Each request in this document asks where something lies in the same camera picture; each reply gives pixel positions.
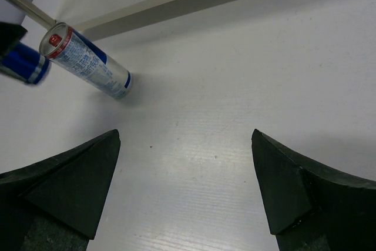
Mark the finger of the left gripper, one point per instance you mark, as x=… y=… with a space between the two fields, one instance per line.
x=10 y=36

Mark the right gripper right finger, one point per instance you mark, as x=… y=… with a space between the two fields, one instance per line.
x=309 y=205

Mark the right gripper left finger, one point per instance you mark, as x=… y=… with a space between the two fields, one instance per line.
x=57 y=203

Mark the blue red bull can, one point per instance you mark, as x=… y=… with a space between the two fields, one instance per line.
x=25 y=64

